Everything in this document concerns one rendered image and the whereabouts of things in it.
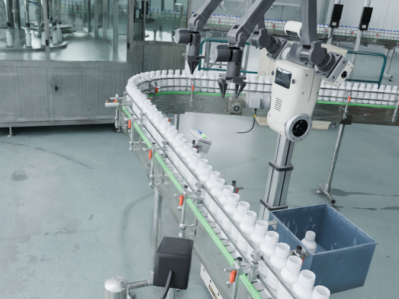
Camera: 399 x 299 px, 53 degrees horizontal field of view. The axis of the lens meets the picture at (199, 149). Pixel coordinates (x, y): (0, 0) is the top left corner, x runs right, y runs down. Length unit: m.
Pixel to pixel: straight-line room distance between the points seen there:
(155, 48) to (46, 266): 4.81
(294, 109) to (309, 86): 0.13
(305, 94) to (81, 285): 1.80
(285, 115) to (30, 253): 1.99
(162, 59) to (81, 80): 2.47
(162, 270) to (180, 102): 2.89
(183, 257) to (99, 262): 2.42
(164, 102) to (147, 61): 3.73
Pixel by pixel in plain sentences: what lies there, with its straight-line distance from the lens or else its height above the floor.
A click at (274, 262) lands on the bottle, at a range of 1.18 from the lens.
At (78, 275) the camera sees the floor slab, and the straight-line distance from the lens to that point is 2.85.
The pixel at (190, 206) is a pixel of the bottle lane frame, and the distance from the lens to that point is 1.64.
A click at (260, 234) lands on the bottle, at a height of 1.14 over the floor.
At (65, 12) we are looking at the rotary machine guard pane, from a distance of 4.81.
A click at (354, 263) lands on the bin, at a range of 1.74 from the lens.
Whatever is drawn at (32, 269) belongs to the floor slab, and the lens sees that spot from 2.96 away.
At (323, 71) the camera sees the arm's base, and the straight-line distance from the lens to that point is 1.93.
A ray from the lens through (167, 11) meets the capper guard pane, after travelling 7.02.
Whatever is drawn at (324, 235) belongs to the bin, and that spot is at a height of 0.80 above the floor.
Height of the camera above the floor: 1.81
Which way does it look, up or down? 22 degrees down
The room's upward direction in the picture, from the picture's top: 6 degrees clockwise
